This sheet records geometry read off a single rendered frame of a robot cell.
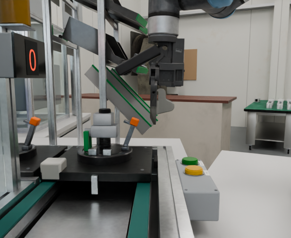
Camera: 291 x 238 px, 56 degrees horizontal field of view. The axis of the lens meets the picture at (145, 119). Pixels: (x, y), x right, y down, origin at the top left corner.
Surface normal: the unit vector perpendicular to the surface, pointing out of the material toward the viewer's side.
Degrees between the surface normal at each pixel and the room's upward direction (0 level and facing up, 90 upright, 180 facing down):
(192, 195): 90
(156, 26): 90
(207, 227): 0
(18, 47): 90
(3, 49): 90
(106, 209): 0
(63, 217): 0
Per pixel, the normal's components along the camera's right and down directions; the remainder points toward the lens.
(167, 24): 0.23, 0.15
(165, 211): 0.00, -0.99
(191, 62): -0.41, 0.13
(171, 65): -0.04, 0.14
